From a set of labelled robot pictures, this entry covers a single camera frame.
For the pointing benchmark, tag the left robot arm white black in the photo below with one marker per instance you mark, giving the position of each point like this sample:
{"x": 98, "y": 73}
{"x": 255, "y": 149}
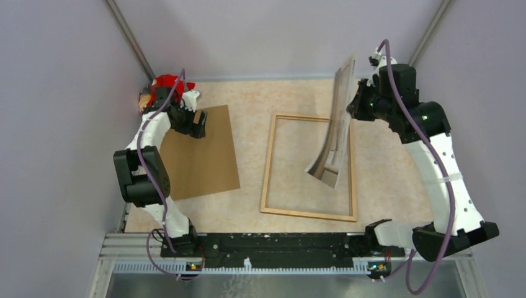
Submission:
{"x": 142, "y": 176}

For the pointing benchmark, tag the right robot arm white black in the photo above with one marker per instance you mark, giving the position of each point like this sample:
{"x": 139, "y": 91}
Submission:
{"x": 391, "y": 95}

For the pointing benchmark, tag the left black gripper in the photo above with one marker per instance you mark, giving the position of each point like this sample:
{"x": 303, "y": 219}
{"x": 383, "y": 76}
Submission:
{"x": 196, "y": 130}

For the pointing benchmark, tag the aluminium front rail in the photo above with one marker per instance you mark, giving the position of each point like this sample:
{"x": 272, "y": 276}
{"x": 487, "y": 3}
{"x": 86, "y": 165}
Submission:
{"x": 140, "y": 253}

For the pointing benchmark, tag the wooden picture frame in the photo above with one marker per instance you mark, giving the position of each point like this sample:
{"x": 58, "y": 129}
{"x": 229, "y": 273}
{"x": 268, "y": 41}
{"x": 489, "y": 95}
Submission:
{"x": 353, "y": 206}

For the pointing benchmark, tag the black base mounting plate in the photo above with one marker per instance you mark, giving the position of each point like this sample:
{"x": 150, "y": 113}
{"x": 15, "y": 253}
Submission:
{"x": 275, "y": 250}

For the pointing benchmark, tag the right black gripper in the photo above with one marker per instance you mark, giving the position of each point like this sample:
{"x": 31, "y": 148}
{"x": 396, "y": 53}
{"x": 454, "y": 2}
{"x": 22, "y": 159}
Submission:
{"x": 354, "y": 108}

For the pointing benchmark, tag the red cloth doll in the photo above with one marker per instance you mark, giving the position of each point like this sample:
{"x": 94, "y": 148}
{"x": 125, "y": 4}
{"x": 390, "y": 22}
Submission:
{"x": 149, "y": 94}

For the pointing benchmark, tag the brown cardboard backing board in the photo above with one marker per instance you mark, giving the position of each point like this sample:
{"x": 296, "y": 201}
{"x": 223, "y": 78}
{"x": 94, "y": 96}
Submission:
{"x": 199, "y": 167}

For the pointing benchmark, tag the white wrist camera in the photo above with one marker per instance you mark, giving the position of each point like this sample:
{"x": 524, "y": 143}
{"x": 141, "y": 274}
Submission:
{"x": 189, "y": 100}
{"x": 376, "y": 60}

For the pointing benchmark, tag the plant window photo print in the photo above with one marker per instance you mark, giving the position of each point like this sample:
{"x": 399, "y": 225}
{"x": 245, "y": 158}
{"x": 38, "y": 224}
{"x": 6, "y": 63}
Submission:
{"x": 328, "y": 164}

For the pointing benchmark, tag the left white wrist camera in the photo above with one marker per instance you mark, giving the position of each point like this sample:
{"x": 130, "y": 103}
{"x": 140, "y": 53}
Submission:
{"x": 189, "y": 100}

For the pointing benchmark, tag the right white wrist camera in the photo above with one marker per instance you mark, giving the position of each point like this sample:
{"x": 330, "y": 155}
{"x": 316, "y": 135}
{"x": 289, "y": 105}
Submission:
{"x": 376, "y": 60}

